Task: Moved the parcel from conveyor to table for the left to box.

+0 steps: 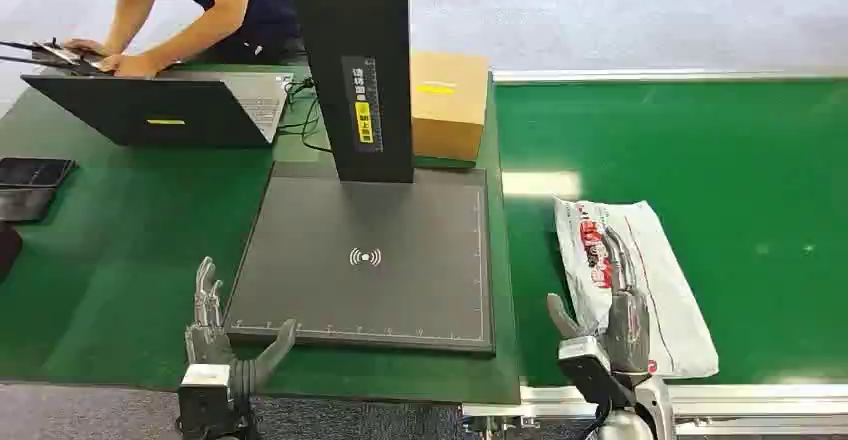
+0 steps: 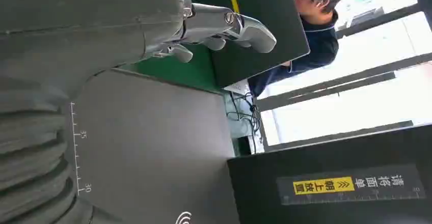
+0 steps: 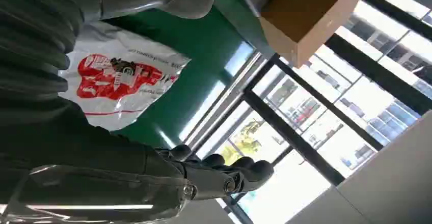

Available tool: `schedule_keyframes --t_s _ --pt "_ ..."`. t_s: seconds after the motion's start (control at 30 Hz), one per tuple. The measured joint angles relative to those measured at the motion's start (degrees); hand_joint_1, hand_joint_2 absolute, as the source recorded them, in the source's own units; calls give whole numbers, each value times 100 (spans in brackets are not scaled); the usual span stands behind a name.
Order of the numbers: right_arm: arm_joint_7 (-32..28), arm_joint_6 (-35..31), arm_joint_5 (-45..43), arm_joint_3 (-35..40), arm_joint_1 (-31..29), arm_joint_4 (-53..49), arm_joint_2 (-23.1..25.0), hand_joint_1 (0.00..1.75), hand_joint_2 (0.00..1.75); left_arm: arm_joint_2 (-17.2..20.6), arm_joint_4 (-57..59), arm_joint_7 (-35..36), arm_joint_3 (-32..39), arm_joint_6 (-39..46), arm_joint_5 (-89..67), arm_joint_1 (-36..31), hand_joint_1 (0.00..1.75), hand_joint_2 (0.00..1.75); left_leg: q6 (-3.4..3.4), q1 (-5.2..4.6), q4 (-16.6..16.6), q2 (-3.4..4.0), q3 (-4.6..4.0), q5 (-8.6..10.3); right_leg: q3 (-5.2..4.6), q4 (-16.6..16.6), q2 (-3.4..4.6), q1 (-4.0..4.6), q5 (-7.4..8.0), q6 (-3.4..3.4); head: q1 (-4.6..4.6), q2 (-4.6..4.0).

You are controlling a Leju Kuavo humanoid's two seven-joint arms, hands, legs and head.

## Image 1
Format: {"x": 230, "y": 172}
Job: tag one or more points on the dark grey scanner base plate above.
{"x": 371, "y": 291}

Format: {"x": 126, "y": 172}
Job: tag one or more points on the person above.
{"x": 218, "y": 0}

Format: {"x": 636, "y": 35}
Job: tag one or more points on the green conveyor belt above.
{"x": 729, "y": 192}

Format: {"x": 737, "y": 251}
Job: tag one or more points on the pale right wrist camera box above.
{"x": 586, "y": 364}

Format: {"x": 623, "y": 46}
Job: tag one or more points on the person's left hand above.
{"x": 132, "y": 66}

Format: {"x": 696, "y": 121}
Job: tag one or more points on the label strip on column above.
{"x": 363, "y": 106}

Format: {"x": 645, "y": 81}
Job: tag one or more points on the person's right hand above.
{"x": 86, "y": 46}

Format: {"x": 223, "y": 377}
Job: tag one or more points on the dark rounded object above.
{"x": 8, "y": 250}

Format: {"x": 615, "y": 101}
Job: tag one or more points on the green table mat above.
{"x": 132, "y": 258}

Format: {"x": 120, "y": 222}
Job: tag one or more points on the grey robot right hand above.
{"x": 628, "y": 331}

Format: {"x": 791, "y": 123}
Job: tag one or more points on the black scanner column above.
{"x": 358, "y": 26}

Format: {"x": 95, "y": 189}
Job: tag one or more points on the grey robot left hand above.
{"x": 206, "y": 344}

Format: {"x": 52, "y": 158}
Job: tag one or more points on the brown cardboard box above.
{"x": 447, "y": 106}

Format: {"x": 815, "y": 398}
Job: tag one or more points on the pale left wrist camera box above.
{"x": 204, "y": 390}

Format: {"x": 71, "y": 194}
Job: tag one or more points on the aluminium conveyor frame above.
{"x": 762, "y": 404}

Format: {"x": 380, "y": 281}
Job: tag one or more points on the white parcel bag red print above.
{"x": 669, "y": 304}

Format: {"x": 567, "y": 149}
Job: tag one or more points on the black laptop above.
{"x": 166, "y": 109}

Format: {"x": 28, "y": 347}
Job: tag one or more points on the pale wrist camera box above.
{"x": 204, "y": 390}
{"x": 586, "y": 364}

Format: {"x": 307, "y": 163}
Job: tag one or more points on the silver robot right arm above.
{"x": 652, "y": 410}

